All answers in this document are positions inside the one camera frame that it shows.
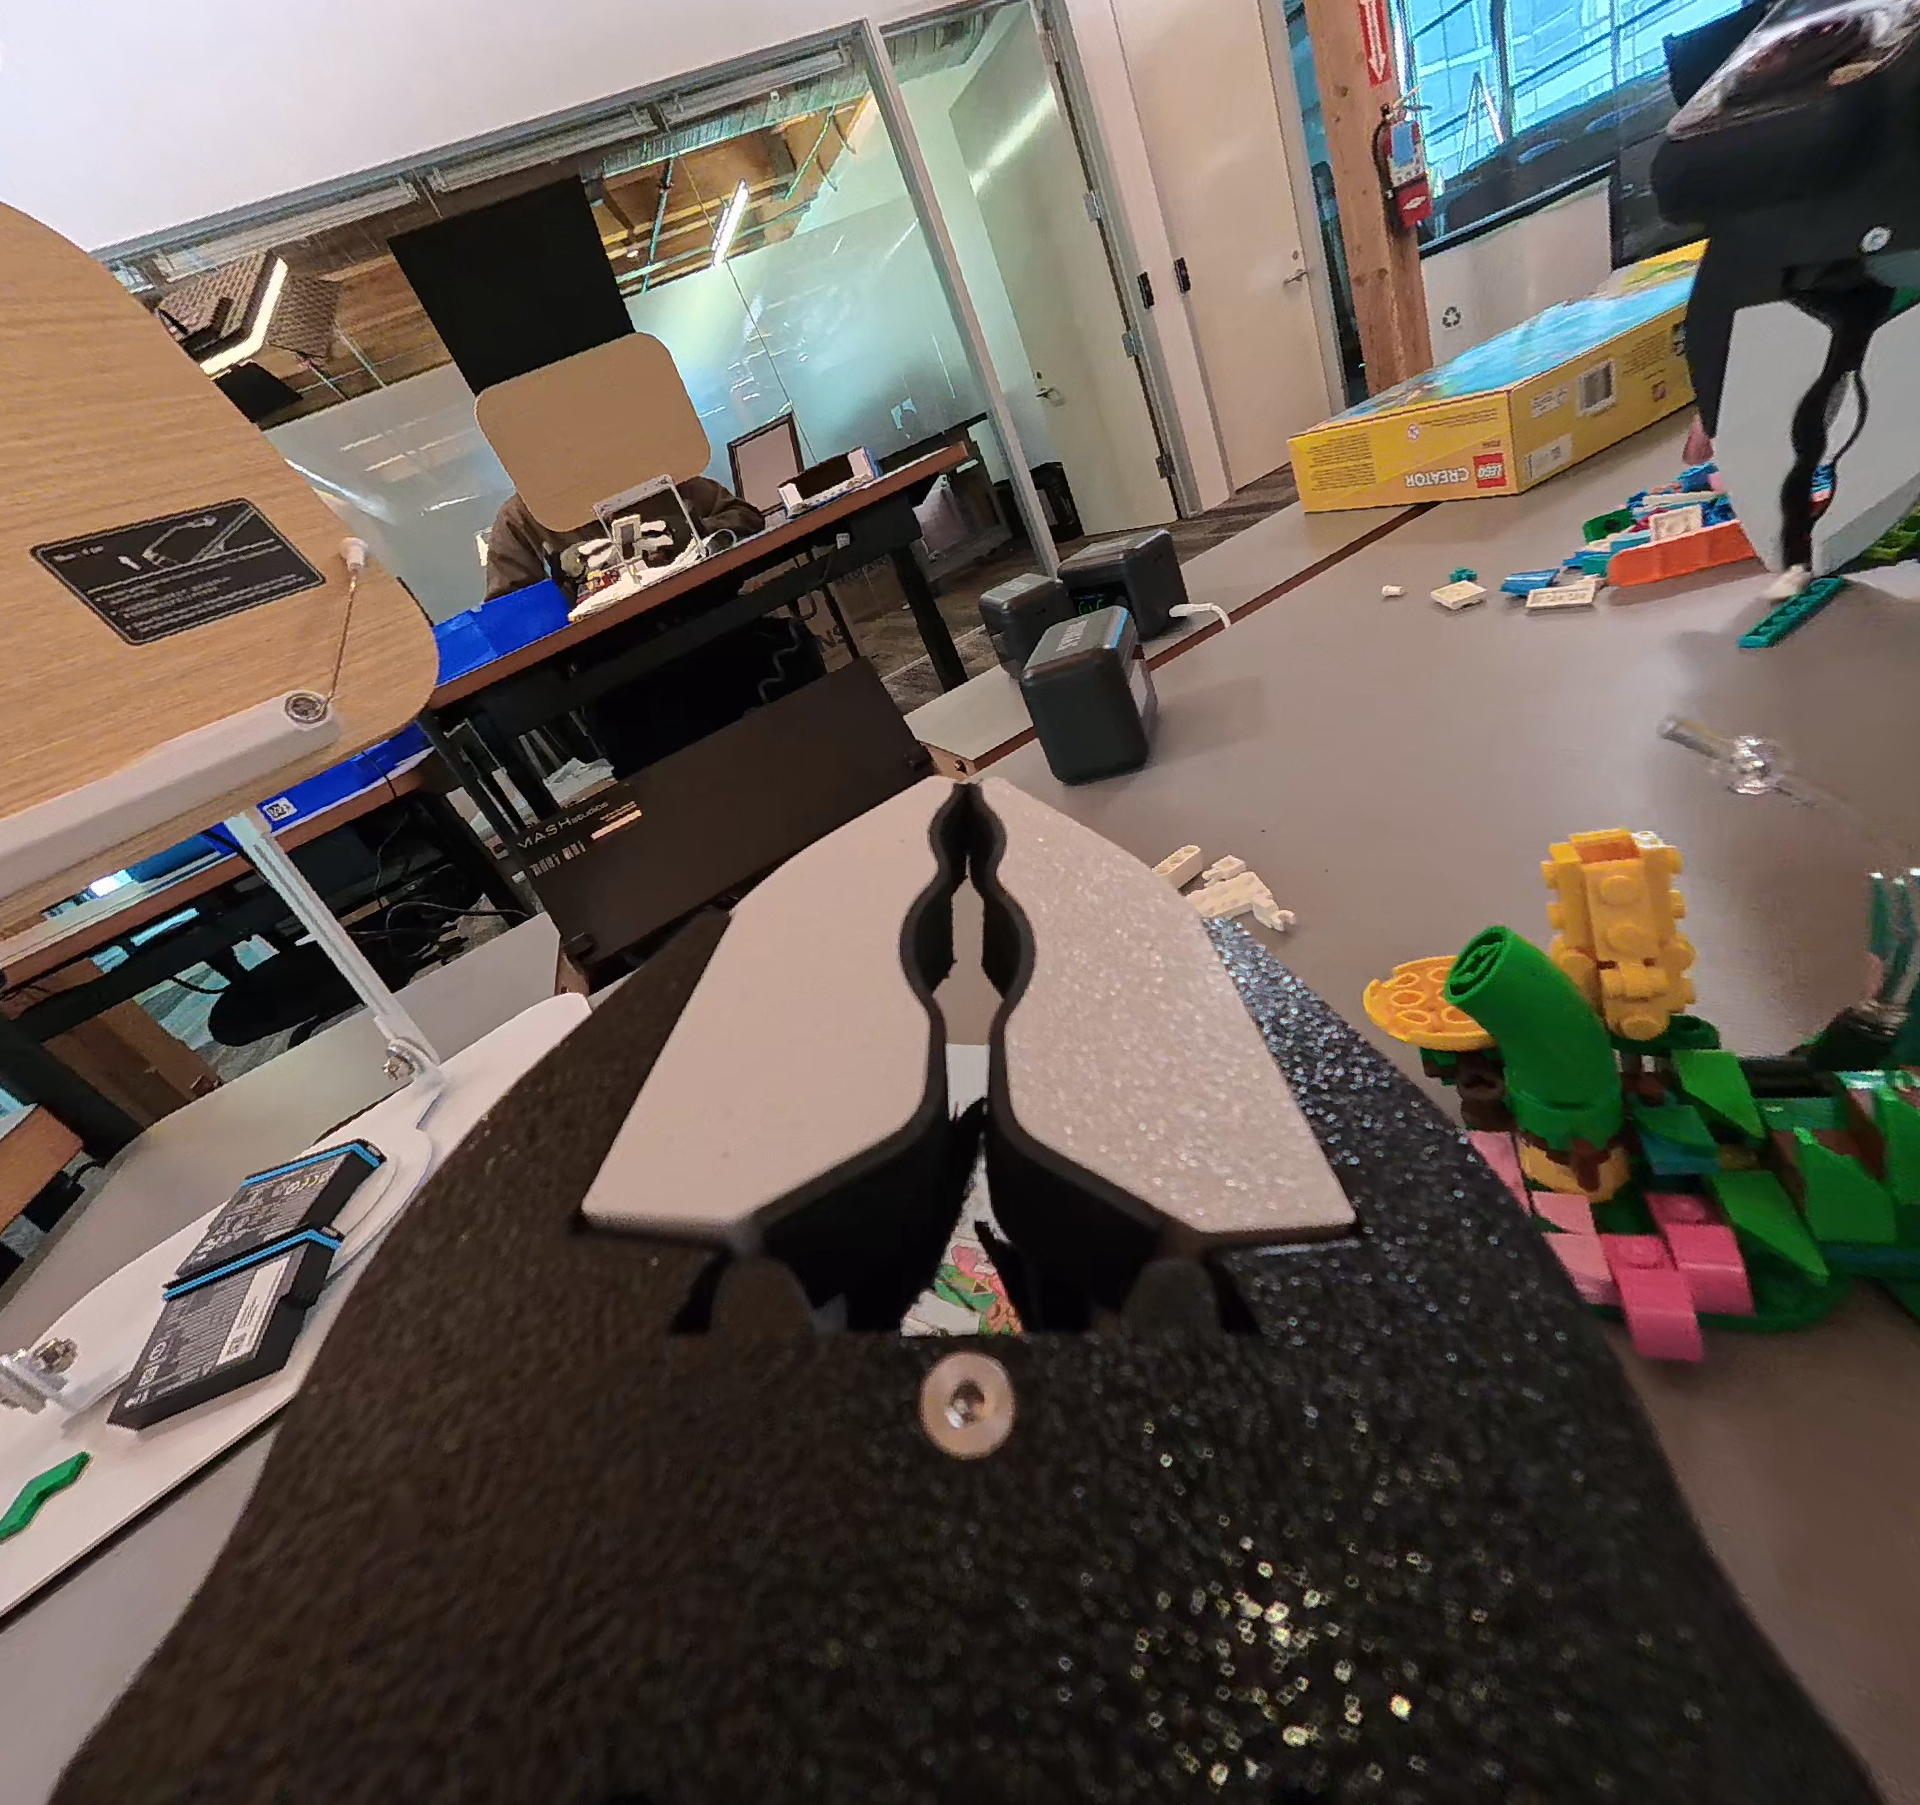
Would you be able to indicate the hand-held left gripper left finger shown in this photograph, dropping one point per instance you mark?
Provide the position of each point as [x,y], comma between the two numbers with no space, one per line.
[780,1071]

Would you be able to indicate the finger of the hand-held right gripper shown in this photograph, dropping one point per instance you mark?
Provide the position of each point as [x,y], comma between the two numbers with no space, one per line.
[1883,442]
[1759,411]

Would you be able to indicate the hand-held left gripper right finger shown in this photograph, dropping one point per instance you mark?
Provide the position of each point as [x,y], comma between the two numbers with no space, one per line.
[1154,1085]

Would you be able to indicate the pile of colourful lego pieces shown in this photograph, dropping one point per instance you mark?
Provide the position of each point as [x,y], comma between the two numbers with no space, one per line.
[1650,523]

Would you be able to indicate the heap of white lego pieces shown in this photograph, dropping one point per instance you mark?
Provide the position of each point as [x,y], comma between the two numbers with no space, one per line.
[1223,894]

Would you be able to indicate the orange lego plate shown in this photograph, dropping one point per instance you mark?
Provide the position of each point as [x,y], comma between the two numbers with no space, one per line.
[1673,557]

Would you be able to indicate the long teal lego plate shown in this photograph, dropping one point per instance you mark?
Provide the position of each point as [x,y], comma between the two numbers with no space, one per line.
[1792,618]

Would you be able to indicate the white flat lego tile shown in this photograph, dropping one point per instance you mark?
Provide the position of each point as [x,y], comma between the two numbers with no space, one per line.
[1562,598]

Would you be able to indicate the yellow lego box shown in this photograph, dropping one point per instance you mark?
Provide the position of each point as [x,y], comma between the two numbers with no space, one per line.
[1484,449]

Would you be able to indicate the lego instruction booklet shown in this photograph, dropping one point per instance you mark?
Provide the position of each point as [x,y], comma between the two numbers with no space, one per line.
[960,1287]

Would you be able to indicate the small blue lego plate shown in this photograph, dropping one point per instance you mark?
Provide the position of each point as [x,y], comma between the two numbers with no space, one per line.
[1527,581]

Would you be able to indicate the clear lego rod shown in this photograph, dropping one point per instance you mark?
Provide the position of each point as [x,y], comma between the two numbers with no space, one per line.
[1748,760]

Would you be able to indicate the small white square lego piece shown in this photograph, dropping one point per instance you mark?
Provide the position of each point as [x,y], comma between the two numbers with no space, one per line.
[1459,593]

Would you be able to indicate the green lego flower model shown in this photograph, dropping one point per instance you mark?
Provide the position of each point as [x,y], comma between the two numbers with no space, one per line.
[1664,1132]

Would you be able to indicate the green angled lego piece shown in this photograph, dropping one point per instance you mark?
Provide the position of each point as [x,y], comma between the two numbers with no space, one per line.
[43,1497]

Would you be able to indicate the person's right hand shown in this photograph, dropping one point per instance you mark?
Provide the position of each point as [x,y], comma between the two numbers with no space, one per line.
[1697,442]

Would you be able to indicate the black desk cabinet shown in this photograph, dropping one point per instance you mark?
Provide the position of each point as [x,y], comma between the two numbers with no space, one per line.
[734,802]

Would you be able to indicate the white recycling bin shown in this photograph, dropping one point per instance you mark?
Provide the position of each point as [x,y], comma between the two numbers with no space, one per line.
[1514,276]

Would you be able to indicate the large window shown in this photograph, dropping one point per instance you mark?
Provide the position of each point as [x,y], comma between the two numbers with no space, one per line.
[1531,21]

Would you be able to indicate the dark grey power station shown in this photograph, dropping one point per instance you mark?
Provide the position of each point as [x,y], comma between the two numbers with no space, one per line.
[1083,703]
[1021,622]
[1128,574]

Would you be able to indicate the red fire extinguisher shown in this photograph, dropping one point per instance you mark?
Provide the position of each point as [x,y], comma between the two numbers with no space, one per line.
[1405,171]

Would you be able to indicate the wooden pillar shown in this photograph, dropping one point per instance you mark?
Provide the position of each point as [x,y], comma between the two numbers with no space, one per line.
[1359,261]

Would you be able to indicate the red arrow sign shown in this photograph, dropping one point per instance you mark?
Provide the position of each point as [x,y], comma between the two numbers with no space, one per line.
[1372,28]

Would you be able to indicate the brown office desk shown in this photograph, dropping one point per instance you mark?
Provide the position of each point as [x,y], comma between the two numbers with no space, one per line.
[932,606]

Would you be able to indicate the black office chair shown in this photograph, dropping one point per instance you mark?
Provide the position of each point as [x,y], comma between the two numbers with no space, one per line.
[293,1004]

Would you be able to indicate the blue storage bin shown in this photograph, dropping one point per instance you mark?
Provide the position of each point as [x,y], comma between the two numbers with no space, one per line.
[352,778]
[503,636]

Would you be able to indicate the white desktop device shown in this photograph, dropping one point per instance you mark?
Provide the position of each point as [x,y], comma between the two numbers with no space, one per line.
[638,540]

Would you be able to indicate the white door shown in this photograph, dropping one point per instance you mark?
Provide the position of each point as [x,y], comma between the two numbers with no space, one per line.
[1214,185]

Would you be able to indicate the white cardboard box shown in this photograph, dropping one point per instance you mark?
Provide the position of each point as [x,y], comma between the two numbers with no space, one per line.
[824,483]

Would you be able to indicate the dark framed panel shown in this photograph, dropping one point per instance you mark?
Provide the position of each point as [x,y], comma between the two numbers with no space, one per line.
[764,459]

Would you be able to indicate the glass door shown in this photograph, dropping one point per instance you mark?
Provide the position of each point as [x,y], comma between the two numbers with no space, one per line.
[1021,276]

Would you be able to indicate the wooden and white desk stand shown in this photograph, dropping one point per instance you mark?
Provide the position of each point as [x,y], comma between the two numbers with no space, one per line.
[151,455]

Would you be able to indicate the black camera battery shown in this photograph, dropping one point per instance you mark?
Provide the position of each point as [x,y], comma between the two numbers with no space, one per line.
[285,1205]
[218,1334]

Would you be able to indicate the black wall panel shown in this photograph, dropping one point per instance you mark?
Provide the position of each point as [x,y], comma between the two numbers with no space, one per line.
[510,283]

